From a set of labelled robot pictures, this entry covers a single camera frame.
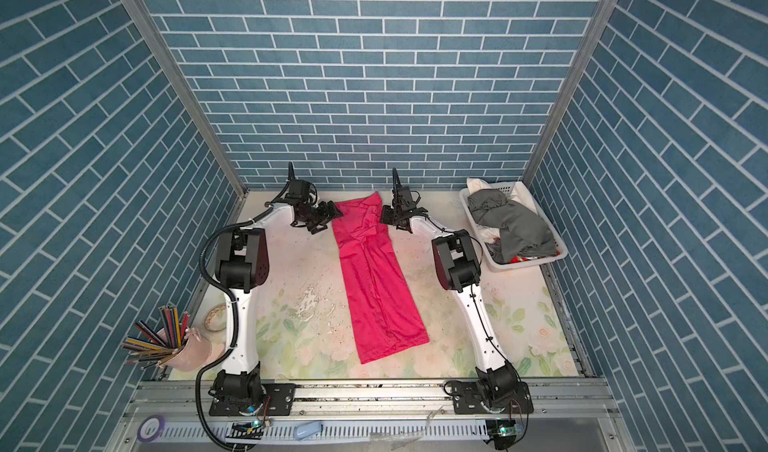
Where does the left green circuit board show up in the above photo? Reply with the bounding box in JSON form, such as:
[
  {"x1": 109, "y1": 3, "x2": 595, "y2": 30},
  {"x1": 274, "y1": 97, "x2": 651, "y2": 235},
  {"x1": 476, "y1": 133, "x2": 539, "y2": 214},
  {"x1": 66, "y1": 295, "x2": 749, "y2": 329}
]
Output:
[{"x1": 226, "y1": 420, "x2": 266, "y2": 441}]

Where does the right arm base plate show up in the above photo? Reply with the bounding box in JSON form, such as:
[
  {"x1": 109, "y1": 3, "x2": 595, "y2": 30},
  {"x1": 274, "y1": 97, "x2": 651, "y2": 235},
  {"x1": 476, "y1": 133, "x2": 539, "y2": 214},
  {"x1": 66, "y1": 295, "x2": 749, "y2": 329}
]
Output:
[{"x1": 442, "y1": 380, "x2": 534, "y2": 416}]

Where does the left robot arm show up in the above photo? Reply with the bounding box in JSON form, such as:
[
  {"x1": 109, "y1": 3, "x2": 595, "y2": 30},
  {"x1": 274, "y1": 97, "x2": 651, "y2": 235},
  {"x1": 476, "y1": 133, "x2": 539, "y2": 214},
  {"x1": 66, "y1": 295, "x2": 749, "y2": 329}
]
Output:
[{"x1": 200, "y1": 178, "x2": 342, "y2": 415}]

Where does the white adhesive tape roll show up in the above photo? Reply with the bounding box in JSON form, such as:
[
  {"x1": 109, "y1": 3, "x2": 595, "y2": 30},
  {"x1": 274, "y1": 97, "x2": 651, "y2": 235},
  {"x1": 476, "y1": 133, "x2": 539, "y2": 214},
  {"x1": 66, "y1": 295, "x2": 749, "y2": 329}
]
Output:
[{"x1": 203, "y1": 304, "x2": 228, "y2": 334}]

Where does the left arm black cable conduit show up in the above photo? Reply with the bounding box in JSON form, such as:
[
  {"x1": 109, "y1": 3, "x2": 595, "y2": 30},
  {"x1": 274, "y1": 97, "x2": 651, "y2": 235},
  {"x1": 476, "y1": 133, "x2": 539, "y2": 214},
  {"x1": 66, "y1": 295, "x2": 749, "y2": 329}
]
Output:
[{"x1": 194, "y1": 162, "x2": 298, "y2": 452}]

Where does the aluminium mounting rail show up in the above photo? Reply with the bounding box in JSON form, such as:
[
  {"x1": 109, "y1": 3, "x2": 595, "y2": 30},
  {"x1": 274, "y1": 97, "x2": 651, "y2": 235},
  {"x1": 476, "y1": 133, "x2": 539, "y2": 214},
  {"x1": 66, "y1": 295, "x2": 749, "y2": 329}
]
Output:
[{"x1": 124, "y1": 377, "x2": 620, "y2": 421}]

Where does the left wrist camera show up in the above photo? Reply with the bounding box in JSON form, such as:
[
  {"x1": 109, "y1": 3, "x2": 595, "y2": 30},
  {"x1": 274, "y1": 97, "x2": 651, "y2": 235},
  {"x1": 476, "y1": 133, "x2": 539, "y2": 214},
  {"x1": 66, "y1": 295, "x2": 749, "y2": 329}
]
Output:
[{"x1": 283, "y1": 179, "x2": 318, "y2": 207}]

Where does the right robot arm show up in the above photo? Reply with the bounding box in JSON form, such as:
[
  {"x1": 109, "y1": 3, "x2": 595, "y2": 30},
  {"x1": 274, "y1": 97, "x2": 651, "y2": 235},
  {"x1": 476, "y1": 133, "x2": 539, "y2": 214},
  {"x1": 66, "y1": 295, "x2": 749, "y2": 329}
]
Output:
[{"x1": 381, "y1": 182, "x2": 533, "y2": 414}]

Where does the green circuit board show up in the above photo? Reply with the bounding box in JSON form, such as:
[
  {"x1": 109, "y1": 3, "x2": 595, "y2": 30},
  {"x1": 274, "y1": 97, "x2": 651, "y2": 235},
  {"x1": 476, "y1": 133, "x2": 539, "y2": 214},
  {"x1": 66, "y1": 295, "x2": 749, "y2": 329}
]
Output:
[
  {"x1": 485, "y1": 419, "x2": 519, "y2": 451},
  {"x1": 226, "y1": 420, "x2": 266, "y2": 441}
]

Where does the purple tape roll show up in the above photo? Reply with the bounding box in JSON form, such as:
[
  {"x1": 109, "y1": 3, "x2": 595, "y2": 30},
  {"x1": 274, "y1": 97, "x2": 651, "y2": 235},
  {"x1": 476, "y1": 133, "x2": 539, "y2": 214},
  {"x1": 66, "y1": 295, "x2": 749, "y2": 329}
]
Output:
[{"x1": 136, "y1": 415, "x2": 165, "y2": 443}]

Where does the grey t shirt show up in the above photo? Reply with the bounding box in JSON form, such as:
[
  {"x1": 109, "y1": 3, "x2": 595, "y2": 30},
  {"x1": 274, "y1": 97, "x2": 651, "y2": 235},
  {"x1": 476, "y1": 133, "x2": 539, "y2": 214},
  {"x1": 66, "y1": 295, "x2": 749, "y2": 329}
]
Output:
[{"x1": 479, "y1": 203, "x2": 557, "y2": 265}]

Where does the red t shirt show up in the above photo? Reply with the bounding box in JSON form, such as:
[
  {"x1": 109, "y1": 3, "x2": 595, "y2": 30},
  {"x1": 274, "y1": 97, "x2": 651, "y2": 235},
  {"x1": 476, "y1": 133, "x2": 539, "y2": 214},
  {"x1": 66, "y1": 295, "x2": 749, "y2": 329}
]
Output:
[{"x1": 508, "y1": 257, "x2": 541, "y2": 267}]

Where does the right green circuit board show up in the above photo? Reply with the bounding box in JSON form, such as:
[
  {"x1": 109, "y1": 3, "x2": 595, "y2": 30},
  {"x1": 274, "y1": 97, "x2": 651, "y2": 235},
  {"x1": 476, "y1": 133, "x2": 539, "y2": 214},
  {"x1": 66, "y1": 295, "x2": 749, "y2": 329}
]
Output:
[{"x1": 485, "y1": 419, "x2": 519, "y2": 451}]

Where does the white slotted cable duct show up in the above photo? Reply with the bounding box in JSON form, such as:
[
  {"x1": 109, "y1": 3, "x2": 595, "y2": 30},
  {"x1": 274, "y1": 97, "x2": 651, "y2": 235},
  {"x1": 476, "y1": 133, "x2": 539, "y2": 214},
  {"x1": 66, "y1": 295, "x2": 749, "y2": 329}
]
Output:
[{"x1": 143, "y1": 420, "x2": 499, "y2": 444}]

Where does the white plastic laundry basket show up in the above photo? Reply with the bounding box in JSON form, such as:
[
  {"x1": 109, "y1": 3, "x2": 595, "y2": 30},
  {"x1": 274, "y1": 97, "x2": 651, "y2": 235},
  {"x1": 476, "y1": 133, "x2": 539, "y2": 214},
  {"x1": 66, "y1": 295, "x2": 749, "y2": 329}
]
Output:
[{"x1": 459, "y1": 179, "x2": 568, "y2": 271}]

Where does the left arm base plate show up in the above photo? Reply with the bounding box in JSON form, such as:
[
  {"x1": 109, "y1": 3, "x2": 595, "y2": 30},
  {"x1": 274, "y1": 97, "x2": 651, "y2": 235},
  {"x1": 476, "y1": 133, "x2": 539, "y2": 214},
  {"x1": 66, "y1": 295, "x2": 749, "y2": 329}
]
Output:
[{"x1": 209, "y1": 383, "x2": 297, "y2": 417}]

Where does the bundle of coloured pencils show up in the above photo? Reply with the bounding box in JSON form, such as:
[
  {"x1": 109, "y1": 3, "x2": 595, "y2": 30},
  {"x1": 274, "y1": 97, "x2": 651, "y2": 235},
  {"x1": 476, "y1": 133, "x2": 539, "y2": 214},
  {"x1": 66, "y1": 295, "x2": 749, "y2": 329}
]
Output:
[{"x1": 121, "y1": 305, "x2": 190, "y2": 367}]

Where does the pink t shirt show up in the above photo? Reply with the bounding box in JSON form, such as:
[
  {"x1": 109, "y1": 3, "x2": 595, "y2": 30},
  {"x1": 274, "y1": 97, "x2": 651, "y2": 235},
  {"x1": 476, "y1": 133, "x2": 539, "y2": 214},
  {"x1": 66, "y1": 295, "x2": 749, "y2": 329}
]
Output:
[{"x1": 332, "y1": 192, "x2": 429, "y2": 364}]

